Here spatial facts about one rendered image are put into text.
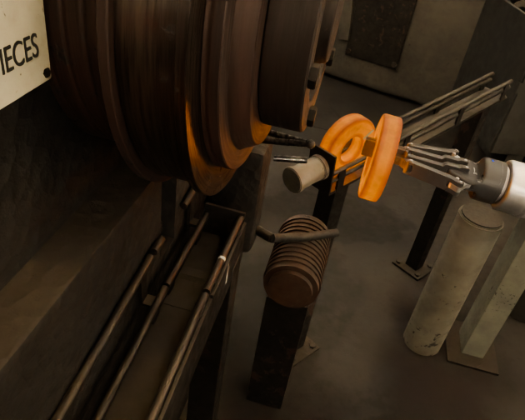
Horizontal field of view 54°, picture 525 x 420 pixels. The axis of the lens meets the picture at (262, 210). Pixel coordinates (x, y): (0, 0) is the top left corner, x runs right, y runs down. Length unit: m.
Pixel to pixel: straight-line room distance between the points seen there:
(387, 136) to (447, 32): 2.45
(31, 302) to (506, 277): 1.33
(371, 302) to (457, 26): 1.90
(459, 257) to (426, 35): 2.02
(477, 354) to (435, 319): 0.24
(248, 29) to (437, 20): 2.87
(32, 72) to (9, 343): 0.23
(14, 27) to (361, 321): 1.52
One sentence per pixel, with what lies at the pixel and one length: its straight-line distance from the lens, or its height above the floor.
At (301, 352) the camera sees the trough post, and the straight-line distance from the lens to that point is 1.64.
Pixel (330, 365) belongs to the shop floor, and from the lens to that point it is 1.65.
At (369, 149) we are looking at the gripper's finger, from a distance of 0.93.
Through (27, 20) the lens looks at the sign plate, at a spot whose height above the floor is 1.12.
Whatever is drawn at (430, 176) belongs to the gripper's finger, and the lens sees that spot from 0.91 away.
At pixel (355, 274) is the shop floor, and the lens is 1.96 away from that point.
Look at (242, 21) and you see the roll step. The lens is 0.46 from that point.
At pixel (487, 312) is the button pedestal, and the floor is 0.20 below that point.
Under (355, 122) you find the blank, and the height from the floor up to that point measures 0.78.
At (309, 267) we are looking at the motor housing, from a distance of 1.13.
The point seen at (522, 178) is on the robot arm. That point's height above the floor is 0.87.
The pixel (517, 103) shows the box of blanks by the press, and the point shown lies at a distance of 2.79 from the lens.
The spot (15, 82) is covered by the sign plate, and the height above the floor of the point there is 1.07.
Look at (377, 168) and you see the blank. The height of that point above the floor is 0.85.
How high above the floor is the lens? 1.26
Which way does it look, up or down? 36 degrees down
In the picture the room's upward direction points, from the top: 10 degrees clockwise
